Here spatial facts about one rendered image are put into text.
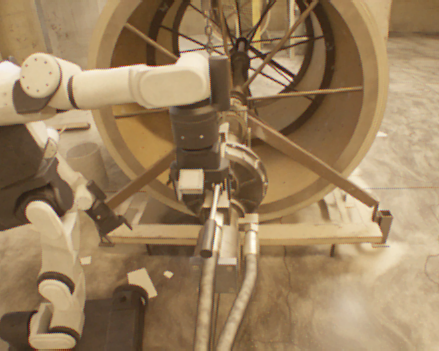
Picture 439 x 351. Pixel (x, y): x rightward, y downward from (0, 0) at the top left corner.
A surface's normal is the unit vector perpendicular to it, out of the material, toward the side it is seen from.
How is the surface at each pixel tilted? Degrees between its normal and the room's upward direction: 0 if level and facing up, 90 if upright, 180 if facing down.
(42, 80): 67
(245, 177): 90
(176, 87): 90
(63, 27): 90
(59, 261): 90
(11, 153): 99
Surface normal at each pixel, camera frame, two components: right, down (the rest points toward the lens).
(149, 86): -0.01, 0.53
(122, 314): -0.07, -0.85
